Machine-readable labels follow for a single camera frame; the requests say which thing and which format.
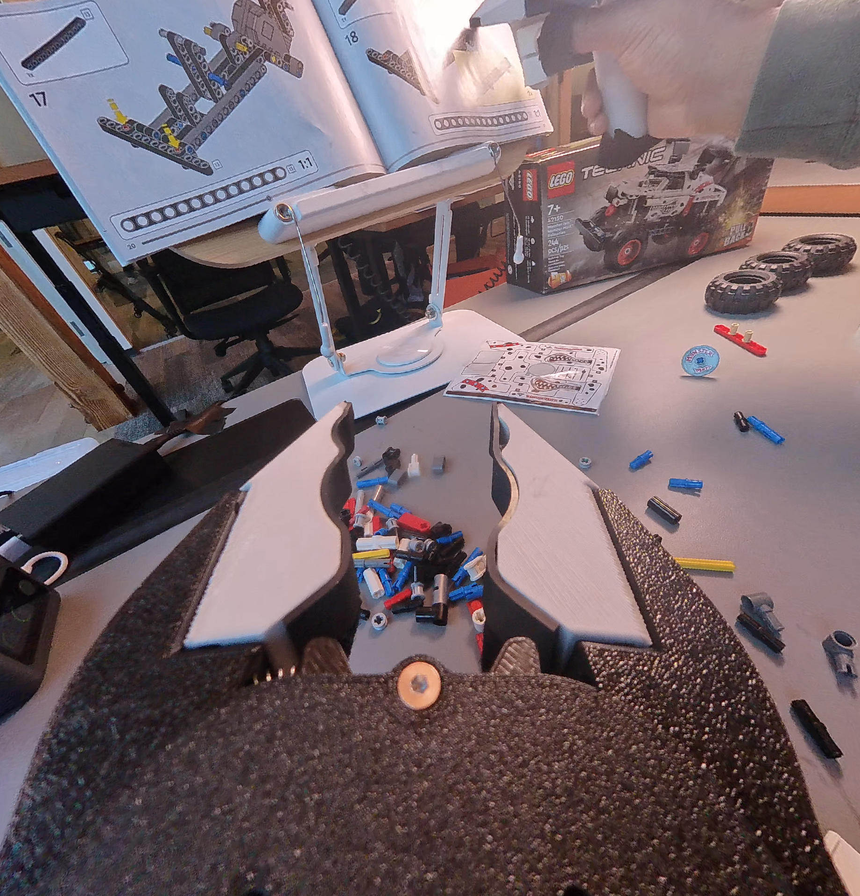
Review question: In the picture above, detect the open instruction booklet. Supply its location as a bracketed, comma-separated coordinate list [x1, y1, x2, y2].
[0, 0, 556, 267]

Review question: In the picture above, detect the red plastic crate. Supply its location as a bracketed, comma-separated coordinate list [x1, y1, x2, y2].
[444, 255, 508, 298]

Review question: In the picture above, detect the toy truck picture box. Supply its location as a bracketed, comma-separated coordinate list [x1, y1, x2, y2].
[503, 136, 774, 295]

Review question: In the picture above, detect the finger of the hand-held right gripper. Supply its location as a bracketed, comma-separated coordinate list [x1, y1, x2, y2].
[468, 0, 536, 29]

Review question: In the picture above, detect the person's right hand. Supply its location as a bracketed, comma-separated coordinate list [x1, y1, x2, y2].
[570, 0, 781, 144]

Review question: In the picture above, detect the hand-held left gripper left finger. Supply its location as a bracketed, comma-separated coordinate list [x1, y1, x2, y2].
[182, 401, 362, 651]

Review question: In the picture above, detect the red thin toy brick plate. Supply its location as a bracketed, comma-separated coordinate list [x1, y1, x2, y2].
[713, 323, 768, 357]

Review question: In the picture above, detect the grey table with orange edge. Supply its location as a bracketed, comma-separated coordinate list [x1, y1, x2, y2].
[762, 161, 860, 218]

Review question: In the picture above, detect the grey desk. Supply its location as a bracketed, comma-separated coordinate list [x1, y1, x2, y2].
[0, 213, 860, 896]

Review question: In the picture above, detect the white printed sticker sheet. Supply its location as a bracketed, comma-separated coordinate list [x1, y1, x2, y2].
[443, 339, 621, 415]

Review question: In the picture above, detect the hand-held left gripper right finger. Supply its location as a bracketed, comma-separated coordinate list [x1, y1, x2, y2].
[485, 401, 655, 676]

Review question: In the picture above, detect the white looped cable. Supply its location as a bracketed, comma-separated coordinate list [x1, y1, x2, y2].
[18, 552, 70, 583]

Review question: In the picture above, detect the black power adapter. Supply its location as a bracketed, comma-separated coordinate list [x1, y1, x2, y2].
[0, 437, 172, 543]

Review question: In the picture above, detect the black office chair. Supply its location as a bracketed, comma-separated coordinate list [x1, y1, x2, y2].
[146, 248, 305, 393]

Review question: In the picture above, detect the pile of small toy bricks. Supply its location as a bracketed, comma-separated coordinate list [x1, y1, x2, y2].
[339, 448, 488, 655]

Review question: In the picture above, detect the grey toy brick connector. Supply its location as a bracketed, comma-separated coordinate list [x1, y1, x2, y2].
[740, 593, 786, 631]
[822, 630, 860, 679]

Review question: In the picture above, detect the brown top black-legged desk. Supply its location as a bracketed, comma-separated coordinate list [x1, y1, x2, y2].
[0, 161, 172, 421]

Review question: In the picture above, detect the black toy rubber tire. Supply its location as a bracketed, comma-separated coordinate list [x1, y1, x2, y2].
[705, 268, 782, 314]
[740, 250, 812, 291]
[782, 233, 858, 274]

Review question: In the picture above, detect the wooden post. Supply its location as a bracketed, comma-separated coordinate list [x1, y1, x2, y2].
[0, 224, 133, 431]

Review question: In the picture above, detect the translucent plastic bin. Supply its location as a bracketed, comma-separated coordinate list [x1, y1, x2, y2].
[0, 437, 98, 505]

